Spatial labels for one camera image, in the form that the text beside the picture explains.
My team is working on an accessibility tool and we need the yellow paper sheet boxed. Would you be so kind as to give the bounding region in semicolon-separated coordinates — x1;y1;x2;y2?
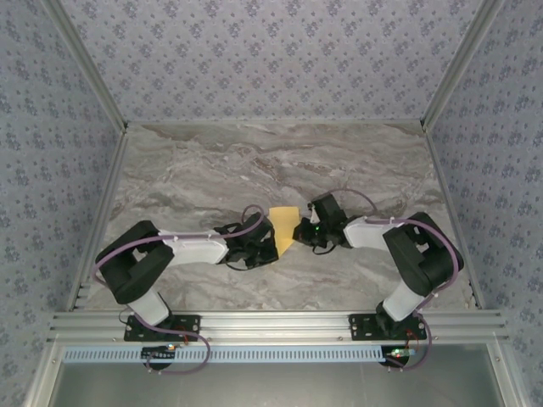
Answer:
269;205;300;258

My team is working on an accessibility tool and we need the grey metal panel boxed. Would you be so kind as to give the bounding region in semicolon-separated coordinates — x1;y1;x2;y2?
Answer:
25;341;525;407

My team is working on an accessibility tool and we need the small black circuit board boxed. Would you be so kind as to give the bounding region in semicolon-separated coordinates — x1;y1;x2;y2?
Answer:
142;345;177;362
383;346;416;368

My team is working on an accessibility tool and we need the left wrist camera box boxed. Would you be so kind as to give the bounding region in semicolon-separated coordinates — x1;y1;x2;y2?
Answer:
241;214;275;238

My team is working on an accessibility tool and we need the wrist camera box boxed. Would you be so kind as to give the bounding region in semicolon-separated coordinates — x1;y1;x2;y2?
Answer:
241;214;275;238
307;192;347;226

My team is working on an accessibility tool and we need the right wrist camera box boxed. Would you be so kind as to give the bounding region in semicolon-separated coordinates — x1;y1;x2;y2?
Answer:
307;192;347;226

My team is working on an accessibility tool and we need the long aluminium mounting rail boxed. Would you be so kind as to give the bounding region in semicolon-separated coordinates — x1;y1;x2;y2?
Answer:
46;310;510;343

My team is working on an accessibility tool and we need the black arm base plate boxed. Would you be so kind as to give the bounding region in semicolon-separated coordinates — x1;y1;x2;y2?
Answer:
347;312;428;343
123;314;203;343

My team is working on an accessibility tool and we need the slotted pale cable duct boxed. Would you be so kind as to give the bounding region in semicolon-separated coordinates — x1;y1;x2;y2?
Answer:
62;343;409;365

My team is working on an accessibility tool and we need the aluminium side rail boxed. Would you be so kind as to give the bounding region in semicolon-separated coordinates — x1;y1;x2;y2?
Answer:
422;125;487;310
65;126;129;313

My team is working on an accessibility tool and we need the aluminium corner post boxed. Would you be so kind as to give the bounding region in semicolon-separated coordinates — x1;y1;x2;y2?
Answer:
40;0;129;133
418;0;507;129

